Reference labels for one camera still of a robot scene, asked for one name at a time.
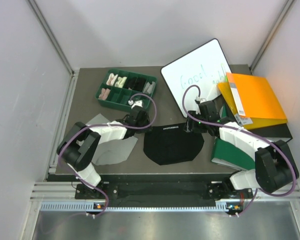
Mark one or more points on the grey underwear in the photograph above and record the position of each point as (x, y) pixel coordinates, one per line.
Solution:
(112, 147)

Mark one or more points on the pink rolled socks top-left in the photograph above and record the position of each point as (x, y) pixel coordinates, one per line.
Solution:
(111, 79)

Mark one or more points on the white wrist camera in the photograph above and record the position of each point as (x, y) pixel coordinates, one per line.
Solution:
(199, 100)
(135, 103)

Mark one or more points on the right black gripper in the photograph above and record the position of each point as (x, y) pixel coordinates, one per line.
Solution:
(190, 126)

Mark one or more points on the cream rolled socks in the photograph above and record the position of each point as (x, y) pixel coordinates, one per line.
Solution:
(120, 82)

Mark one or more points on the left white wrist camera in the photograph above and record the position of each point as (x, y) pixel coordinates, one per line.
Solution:
(135, 103)

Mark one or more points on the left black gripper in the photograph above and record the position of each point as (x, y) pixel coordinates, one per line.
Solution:
(145, 130)

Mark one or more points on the green compartment tray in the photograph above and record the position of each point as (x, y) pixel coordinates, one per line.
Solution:
(118, 97)

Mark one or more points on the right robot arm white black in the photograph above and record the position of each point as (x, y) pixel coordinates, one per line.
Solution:
(275, 172)

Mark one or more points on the white whiteboard black frame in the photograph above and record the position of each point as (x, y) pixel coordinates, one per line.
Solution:
(196, 73)

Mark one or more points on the aluminium frame rail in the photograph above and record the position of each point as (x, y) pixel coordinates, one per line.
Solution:
(50, 35)

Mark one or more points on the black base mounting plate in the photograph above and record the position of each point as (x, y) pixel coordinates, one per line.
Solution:
(214, 191)

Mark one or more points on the green binder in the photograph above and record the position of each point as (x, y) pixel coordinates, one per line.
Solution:
(225, 154)

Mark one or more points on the white slotted cable duct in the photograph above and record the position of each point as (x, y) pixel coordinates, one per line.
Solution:
(55, 206)

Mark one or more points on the pink rolled socks bottom-left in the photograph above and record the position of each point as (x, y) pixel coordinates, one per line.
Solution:
(104, 94)

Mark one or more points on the black rolled underwear in tray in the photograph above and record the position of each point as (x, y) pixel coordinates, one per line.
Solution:
(135, 84)

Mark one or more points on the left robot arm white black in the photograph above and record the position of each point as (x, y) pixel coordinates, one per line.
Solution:
(79, 145)

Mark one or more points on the black binder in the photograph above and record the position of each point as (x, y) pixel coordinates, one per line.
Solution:
(272, 133)

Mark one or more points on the black underwear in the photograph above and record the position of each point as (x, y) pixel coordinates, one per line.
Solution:
(171, 144)
(135, 84)

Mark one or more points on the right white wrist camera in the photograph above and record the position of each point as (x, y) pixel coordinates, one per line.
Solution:
(199, 100)

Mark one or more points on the orange binder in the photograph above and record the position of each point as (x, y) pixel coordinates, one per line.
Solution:
(252, 101)

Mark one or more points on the grey rolled socks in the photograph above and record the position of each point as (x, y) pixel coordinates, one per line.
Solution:
(149, 87)

